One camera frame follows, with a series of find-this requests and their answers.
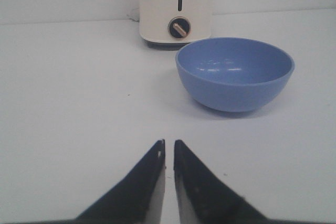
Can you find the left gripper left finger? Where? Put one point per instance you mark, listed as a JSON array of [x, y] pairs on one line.
[[137, 197]]

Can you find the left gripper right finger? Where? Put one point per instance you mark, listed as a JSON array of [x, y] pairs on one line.
[[201, 196]]

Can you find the blue bowl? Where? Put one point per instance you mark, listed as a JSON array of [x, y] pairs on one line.
[[233, 74]]

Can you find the white two-slot toaster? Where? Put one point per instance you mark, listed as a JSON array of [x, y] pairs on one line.
[[171, 24]]

